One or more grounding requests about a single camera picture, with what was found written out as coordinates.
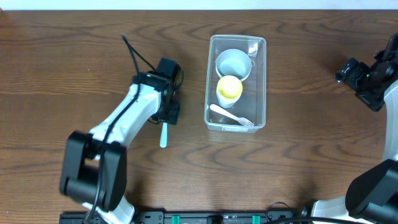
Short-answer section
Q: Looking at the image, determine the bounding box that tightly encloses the light blue plastic spoon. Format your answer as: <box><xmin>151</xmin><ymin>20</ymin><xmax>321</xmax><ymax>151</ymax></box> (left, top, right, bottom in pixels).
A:
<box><xmin>159</xmin><ymin>123</ymin><xmax>168</xmax><ymax>148</ymax></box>

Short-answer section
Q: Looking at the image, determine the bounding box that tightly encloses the white plastic cup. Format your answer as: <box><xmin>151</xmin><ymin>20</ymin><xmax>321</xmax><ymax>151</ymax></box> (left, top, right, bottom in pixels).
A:
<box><xmin>216</xmin><ymin>92</ymin><xmax>240</xmax><ymax>99</ymax></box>

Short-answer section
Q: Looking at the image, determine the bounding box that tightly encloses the yellow plastic cup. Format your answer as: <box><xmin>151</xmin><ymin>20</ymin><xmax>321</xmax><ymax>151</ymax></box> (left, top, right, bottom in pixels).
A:
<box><xmin>217</xmin><ymin>75</ymin><xmax>243</xmax><ymax>100</ymax></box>

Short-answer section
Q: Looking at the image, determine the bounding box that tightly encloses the grey plastic bowl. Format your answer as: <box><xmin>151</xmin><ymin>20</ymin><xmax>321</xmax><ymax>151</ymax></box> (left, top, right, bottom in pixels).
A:
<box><xmin>215</xmin><ymin>49</ymin><xmax>253</xmax><ymax>82</ymax></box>

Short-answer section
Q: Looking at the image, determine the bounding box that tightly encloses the white plastic fork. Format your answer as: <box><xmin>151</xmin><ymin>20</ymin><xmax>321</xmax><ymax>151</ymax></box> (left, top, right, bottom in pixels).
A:
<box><xmin>210</xmin><ymin>104</ymin><xmax>254</xmax><ymax>126</ymax></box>

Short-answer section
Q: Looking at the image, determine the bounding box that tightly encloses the grey plastic cup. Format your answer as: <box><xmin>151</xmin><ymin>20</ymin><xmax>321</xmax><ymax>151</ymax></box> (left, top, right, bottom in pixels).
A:
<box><xmin>218</xmin><ymin>98</ymin><xmax>239</xmax><ymax>108</ymax></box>

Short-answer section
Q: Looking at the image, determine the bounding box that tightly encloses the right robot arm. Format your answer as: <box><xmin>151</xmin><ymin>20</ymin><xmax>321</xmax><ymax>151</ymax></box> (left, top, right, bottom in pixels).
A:
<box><xmin>301</xmin><ymin>34</ymin><xmax>397</xmax><ymax>223</ymax></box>

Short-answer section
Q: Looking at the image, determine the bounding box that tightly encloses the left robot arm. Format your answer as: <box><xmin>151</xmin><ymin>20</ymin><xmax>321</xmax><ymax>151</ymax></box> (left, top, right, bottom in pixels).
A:
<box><xmin>60</xmin><ymin>58</ymin><xmax>183</xmax><ymax>223</ymax></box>

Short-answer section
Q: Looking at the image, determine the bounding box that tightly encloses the clear plastic storage container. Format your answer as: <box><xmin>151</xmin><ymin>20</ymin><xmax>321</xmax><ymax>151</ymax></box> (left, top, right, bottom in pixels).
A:
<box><xmin>204</xmin><ymin>34</ymin><xmax>267</xmax><ymax>133</ymax></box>

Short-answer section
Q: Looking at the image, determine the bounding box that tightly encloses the left black cable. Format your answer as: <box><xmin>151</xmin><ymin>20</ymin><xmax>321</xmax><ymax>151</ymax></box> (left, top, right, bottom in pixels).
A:
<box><xmin>83</xmin><ymin>33</ymin><xmax>156</xmax><ymax>223</ymax></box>

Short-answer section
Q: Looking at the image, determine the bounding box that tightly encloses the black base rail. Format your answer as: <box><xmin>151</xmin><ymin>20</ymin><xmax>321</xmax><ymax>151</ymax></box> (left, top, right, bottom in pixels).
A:
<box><xmin>58</xmin><ymin>210</ymin><xmax>308</xmax><ymax>224</ymax></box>

